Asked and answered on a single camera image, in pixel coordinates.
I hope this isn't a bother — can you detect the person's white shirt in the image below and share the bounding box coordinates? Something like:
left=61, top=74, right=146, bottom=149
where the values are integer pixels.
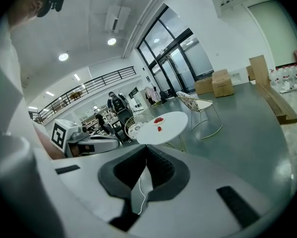
left=0, top=13, right=44, bottom=148

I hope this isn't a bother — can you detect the person's head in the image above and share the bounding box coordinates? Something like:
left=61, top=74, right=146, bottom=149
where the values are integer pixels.
left=8, top=0, right=52, bottom=31

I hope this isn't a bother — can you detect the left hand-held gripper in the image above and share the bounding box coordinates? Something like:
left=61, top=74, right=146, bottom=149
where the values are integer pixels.
left=50, top=119, right=121, bottom=158

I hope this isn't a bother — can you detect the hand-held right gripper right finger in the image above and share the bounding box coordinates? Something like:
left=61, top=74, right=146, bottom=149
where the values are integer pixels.
left=128, top=144, right=280, bottom=238

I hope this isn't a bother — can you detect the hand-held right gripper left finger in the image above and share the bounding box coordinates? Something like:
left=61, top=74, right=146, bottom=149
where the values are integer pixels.
left=35, top=144, right=148, bottom=238

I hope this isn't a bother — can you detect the floral chair cushion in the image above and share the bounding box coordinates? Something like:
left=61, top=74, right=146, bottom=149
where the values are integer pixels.
left=176, top=91, right=201, bottom=111

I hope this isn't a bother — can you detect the white round table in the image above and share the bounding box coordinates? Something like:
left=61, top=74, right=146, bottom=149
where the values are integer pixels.
left=136, top=111, right=189, bottom=153

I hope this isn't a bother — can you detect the white floor cable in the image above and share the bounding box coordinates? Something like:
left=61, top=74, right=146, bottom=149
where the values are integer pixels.
left=137, top=177, right=148, bottom=216

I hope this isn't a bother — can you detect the black balcony railing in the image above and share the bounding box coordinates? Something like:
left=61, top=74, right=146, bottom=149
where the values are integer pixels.
left=28, top=66, right=135, bottom=125

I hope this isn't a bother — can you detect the small cardboard box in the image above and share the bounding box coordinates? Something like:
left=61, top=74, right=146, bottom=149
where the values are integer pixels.
left=245, top=65, right=256, bottom=82

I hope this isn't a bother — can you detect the gold wire chair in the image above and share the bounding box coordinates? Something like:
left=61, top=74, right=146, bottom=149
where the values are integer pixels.
left=176, top=91, right=224, bottom=140
left=124, top=113, right=155, bottom=143

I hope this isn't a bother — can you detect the large cardboard box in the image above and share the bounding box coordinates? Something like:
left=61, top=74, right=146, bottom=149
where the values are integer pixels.
left=212, top=69, right=235, bottom=98

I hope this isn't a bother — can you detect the black head-mounted camera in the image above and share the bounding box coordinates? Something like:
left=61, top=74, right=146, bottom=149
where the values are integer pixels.
left=36, top=0, right=66, bottom=18

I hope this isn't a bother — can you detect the clothes rack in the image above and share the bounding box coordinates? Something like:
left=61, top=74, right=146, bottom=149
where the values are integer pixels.
left=144, top=83, right=162, bottom=106

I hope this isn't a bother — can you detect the flat cardboard sheet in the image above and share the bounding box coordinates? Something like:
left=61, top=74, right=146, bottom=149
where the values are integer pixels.
left=249, top=55, right=272, bottom=89

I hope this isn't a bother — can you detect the round floral cushion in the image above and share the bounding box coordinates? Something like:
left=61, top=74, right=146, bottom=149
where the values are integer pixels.
left=127, top=122, right=149, bottom=138

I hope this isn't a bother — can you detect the row of water bottles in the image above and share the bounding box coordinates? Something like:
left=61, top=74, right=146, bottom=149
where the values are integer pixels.
left=269, top=65, right=297, bottom=90

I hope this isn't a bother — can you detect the black backpack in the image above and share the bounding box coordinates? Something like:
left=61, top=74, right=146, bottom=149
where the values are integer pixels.
left=111, top=94, right=125, bottom=112

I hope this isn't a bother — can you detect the black-framed glass door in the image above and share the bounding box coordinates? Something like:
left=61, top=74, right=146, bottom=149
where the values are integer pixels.
left=137, top=5, right=215, bottom=99

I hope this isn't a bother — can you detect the black bag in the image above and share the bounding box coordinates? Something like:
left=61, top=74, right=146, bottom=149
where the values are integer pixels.
left=160, top=90, right=176, bottom=103

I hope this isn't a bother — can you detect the ceiling air conditioner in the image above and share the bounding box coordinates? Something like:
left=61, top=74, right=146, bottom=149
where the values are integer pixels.
left=104, top=5, right=131, bottom=34

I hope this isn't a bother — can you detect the person's left forearm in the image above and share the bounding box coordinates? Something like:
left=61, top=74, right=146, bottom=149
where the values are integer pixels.
left=33, top=122, right=66, bottom=160

